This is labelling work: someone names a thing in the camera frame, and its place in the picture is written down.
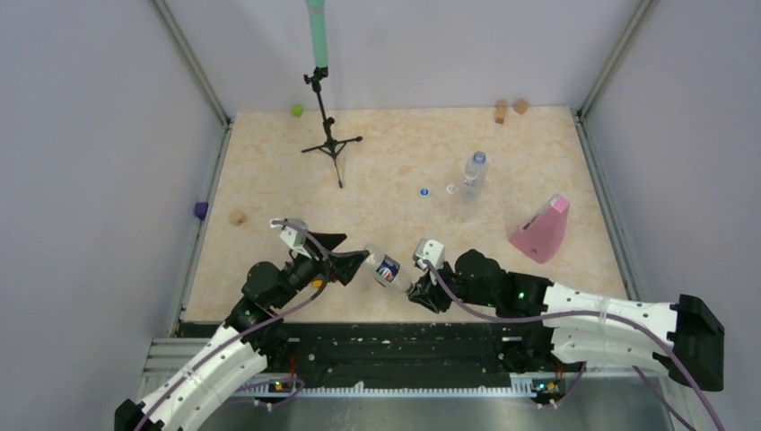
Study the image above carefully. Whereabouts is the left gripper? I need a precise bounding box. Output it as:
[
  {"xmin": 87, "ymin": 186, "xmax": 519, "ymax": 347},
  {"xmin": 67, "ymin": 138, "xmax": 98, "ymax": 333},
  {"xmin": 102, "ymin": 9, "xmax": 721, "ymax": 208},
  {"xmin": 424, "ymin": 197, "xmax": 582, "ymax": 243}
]
[{"xmin": 272, "ymin": 231, "xmax": 369, "ymax": 309}]

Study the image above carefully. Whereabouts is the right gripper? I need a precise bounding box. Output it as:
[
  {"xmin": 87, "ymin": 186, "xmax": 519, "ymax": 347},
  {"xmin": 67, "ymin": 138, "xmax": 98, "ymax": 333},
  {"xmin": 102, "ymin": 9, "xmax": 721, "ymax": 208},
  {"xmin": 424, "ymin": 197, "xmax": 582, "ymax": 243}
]
[{"xmin": 410, "ymin": 259, "xmax": 497, "ymax": 312}]

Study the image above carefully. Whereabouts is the small clear bottle black cap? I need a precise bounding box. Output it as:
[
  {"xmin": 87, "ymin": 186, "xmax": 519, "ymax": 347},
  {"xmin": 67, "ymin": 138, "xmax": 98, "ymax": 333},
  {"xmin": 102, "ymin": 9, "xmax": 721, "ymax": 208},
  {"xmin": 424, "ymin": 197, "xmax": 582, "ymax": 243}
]
[{"xmin": 363, "ymin": 243, "xmax": 413, "ymax": 294}]

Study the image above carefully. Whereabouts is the clear plastic bottle white cap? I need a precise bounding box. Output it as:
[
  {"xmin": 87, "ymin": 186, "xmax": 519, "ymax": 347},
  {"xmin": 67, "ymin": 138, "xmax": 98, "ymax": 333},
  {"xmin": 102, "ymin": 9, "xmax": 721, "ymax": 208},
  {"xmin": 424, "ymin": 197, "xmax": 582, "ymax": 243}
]
[{"xmin": 459, "ymin": 151, "xmax": 489, "ymax": 205}]

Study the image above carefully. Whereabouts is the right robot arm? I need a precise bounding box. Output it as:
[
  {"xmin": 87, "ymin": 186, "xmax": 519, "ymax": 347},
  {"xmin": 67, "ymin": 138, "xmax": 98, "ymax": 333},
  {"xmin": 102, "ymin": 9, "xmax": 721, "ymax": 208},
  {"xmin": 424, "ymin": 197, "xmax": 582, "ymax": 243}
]
[{"xmin": 407, "ymin": 249, "xmax": 725, "ymax": 392}]

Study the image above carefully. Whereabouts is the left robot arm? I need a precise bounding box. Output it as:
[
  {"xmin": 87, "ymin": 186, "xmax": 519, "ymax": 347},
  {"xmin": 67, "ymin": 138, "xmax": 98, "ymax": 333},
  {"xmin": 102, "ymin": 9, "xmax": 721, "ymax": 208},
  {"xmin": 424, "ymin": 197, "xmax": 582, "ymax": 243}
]
[{"xmin": 114, "ymin": 219, "xmax": 370, "ymax": 430}]

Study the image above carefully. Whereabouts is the wooden cube with cross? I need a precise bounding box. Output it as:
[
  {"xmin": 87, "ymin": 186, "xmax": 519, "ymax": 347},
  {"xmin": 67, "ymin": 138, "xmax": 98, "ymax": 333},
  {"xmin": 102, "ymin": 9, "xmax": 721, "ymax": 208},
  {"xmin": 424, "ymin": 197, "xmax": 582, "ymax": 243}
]
[{"xmin": 229, "ymin": 210, "xmax": 247, "ymax": 226}]

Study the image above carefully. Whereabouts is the black tripod stand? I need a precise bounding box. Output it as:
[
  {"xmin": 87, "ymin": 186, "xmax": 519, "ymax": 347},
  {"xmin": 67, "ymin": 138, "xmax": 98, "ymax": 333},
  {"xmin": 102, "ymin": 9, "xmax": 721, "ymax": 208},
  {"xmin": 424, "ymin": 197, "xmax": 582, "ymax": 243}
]
[{"xmin": 301, "ymin": 66, "xmax": 363, "ymax": 189}]

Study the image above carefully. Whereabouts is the purple block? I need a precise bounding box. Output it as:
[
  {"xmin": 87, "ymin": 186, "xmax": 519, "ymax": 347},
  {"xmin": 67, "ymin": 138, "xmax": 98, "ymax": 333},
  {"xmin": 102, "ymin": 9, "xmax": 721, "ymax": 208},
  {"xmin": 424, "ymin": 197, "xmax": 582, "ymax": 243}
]
[{"xmin": 193, "ymin": 201, "xmax": 209, "ymax": 221}]

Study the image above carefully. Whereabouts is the tall wooden block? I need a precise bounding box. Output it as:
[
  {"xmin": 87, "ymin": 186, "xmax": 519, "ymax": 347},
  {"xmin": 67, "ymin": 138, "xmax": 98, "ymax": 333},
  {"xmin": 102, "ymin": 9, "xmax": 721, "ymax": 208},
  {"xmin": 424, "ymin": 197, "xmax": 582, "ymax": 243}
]
[{"xmin": 494, "ymin": 99, "xmax": 509, "ymax": 125}]

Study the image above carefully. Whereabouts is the small wooden cube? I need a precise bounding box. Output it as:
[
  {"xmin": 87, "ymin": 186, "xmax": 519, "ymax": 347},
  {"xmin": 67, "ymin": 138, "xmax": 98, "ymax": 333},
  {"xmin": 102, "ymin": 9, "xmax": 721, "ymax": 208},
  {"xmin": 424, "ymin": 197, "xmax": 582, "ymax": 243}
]
[{"xmin": 512, "ymin": 99, "xmax": 530, "ymax": 115}]

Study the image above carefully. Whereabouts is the green foam microphone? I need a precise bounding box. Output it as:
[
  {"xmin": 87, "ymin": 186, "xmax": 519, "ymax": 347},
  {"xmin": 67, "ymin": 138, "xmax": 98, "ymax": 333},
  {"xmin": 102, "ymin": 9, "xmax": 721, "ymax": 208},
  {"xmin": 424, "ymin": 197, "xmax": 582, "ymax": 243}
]
[{"xmin": 305, "ymin": 0, "xmax": 328, "ymax": 69}]

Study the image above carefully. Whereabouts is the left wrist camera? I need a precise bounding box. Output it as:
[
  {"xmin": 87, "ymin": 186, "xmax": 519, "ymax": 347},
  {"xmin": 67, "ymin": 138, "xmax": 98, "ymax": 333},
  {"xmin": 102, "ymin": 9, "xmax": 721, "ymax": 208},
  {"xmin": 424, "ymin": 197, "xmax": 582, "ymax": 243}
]
[{"xmin": 270, "ymin": 218, "xmax": 311, "ymax": 258}]

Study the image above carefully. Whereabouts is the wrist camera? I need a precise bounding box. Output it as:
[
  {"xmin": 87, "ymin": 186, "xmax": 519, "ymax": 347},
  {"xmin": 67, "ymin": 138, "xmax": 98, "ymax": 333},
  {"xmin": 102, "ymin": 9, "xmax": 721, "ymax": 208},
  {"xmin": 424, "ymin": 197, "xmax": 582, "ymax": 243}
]
[
  {"xmin": 413, "ymin": 238, "xmax": 445, "ymax": 270},
  {"xmin": 270, "ymin": 218, "xmax": 311, "ymax": 258}
]

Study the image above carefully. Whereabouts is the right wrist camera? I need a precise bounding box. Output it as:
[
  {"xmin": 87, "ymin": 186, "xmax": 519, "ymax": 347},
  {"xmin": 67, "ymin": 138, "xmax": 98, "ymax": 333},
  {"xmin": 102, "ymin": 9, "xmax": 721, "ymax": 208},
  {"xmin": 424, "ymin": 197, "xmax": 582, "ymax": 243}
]
[{"xmin": 413, "ymin": 238, "xmax": 445, "ymax": 270}]

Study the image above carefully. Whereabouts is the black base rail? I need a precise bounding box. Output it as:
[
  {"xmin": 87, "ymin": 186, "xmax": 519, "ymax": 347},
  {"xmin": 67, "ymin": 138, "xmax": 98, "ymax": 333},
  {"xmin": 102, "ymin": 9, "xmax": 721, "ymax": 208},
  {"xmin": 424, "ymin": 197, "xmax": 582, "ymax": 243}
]
[{"xmin": 178, "ymin": 320, "xmax": 590, "ymax": 391}]

